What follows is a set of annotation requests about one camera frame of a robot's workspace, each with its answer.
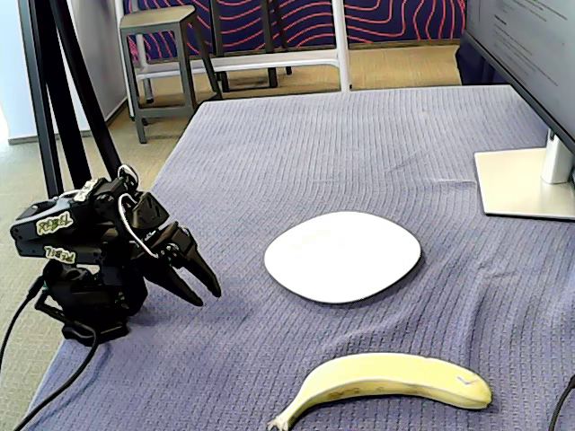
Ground yellow banana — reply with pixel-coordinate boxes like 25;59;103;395
268;352;494;431

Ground white rounded square plate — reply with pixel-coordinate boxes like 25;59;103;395
263;210;422;305

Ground blue knitted table cloth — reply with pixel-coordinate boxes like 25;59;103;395
24;84;575;431

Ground black chair legs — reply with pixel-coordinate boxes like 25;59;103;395
208;0;293;93

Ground grey metal stool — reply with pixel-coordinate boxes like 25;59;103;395
119;4;224;145

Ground purple panel with pink waves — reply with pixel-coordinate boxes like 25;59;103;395
123;0;468;59

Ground computer monitor with silver stand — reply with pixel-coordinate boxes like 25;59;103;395
460;0;575;221

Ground black camera tripod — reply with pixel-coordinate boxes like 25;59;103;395
17;0;140;201

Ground black cable with straight plug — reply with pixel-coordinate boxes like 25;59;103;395
13;321;100;431

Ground black cable with angled plug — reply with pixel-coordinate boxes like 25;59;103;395
0;276;46;374

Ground white metal frame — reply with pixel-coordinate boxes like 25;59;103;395
114;0;352;120

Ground thin black cable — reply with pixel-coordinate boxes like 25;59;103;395
548;374;575;431

